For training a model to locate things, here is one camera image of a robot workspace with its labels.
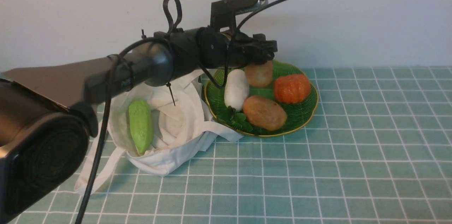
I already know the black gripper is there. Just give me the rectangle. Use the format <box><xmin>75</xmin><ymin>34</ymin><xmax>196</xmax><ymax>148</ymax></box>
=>
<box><xmin>226</xmin><ymin>33</ymin><xmax>278</xmax><ymax>68</ymax></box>

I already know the brown potato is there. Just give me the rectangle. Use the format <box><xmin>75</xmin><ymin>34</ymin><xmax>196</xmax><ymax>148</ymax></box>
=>
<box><xmin>243</xmin><ymin>95</ymin><xmax>287</xmax><ymax>131</ymax></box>
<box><xmin>244</xmin><ymin>60</ymin><xmax>273</xmax><ymax>88</ymax></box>

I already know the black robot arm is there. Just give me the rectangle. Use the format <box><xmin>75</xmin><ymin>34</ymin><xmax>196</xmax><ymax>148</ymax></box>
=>
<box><xmin>0</xmin><ymin>26</ymin><xmax>278</xmax><ymax>224</ymax></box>

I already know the white cloth tote bag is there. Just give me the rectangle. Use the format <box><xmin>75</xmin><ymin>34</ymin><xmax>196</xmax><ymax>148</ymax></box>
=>
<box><xmin>92</xmin><ymin>70</ymin><xmax>242</xmax><ymax>192</ymax></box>

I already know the white radish with leaves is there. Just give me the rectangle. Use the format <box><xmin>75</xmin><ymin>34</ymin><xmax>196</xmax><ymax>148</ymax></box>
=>
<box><xmin>218</xmin><ymin>69</ymin><xmax>253</xmax><ymax>132</ymax></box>

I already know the orange pumpkin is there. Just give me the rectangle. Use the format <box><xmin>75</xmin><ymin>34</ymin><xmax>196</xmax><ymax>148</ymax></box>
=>
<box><xmin>273</xmin><ymin>74</ymin><xmax>311</xmax><ymax>104</ymax></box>

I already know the brown potato on plate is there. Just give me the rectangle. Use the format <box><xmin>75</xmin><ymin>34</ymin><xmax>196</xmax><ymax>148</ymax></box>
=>
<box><xmin>243</xmin><ymin>95</ymin><xmax>287</xmax><ymax>131</ymax></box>

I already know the green leaf-shaped plate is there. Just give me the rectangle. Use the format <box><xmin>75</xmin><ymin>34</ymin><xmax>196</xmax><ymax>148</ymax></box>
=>
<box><xmin>202</xmin><ymin>60</ymin><xmax>319</xmax><ymax>138</ymax></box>

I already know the green cucumber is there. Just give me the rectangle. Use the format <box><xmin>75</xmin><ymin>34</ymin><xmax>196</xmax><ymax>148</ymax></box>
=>
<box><xmin>127</xmin><ymin>99</ymin><xmax>154</xmax><ymax>156</ymax></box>

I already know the green checkered tablecloth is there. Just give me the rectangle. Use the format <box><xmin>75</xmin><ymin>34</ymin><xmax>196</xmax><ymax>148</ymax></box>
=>
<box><xmin>7</xmin><ymin>68</ymin><xmax>452</xmax><ymax>224</ymax></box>

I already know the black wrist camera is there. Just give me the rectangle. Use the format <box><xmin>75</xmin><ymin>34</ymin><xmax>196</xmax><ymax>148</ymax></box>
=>
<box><xmin>210</xmin><ymin>0</ymin><xmax>268</xmax><ymax>32</ymax></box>

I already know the black cable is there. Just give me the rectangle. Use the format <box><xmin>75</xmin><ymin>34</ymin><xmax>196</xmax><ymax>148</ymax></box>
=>
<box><xmin>75</xmin><ymin>0</ymin><xmax>296</xmax><ymax>224</ymax></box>

